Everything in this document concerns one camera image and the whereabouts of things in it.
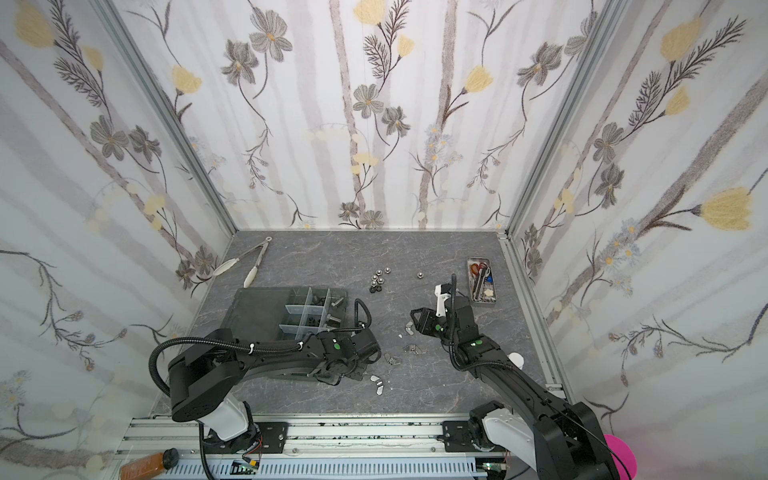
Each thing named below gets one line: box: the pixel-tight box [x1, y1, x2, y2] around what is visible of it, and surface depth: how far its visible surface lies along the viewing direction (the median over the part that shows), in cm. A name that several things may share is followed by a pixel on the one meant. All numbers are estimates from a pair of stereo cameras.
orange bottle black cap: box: [119, 447, 180, 480], surface depth 69 cm
